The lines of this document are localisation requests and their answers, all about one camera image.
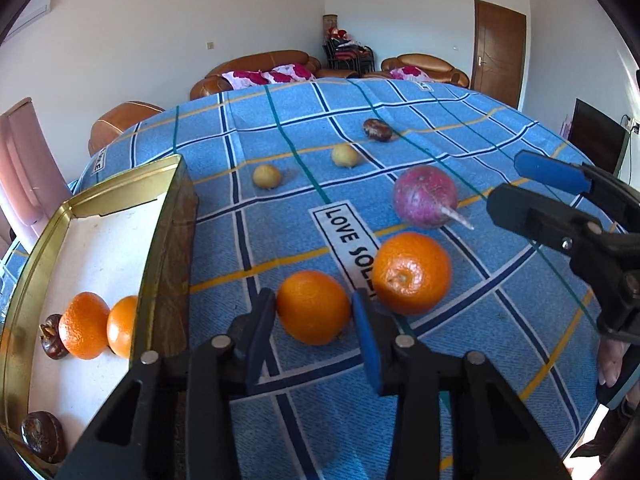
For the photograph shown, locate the black television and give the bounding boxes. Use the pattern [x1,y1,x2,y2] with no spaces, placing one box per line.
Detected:
[568,98,628,176]

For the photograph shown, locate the brown wooden door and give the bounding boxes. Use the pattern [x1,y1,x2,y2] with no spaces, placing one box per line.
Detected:
[473,0,528,110]

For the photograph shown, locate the gold metal tin box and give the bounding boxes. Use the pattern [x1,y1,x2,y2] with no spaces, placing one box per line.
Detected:
[0,154,200,478]

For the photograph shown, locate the white air conditioner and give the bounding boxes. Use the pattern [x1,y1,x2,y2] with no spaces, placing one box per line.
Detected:
[0,0,53,43]

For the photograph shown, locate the purple round radish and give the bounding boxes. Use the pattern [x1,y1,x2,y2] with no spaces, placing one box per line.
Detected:
[392,165,473,231]

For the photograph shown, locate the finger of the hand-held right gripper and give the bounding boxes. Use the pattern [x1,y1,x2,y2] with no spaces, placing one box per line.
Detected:
[487,183,640,343]
[514,151,640,233]

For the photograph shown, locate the dark reddish round fruit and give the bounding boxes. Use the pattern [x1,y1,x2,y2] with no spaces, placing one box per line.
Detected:
[363,118,392,144]

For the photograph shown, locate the dark brown cracked fruit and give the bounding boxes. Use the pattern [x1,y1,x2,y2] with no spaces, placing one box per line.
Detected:
[21,411,67,463]
[39,314,70,360]

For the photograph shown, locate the blue plaid tablecloth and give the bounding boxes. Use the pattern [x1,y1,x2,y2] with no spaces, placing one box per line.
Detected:
[0,77,640,480]

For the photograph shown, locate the pink electric kettle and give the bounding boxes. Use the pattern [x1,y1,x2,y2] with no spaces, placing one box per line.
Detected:
[0,97,73,251]

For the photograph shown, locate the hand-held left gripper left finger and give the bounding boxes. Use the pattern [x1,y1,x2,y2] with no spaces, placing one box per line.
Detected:
[55,287,277,480]

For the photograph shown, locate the brown leather sofa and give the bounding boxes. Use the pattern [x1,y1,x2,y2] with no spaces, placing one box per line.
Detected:
[190,50,361,101]

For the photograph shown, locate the person's right hand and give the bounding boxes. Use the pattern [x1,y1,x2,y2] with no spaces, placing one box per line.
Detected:
[596,336,628,391]

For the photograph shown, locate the stacked dark chairs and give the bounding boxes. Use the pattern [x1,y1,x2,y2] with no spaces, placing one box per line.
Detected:
[322,37,376,73]

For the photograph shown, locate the brown leather armchair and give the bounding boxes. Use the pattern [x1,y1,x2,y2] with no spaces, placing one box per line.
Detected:
[381,53,471,90]
[88,101,166,157]

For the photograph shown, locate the pink floral pillow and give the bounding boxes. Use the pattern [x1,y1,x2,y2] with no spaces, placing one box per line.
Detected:
[222,69,273,90]
[265,62,316,84]
[390,66,431,82]

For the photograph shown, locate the orange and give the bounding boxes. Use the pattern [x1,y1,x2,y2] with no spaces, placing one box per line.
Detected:
[276,270,352,347]
[371,231,453,317]
[106,295,140,359]
[58,291,111,361]

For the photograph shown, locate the yellow longan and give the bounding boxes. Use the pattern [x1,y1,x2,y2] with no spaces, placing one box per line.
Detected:
[331,143,362,168]
[252,164,284,191]

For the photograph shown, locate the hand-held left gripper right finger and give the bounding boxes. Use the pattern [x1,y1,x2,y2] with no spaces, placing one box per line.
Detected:
[351,288,573,480]

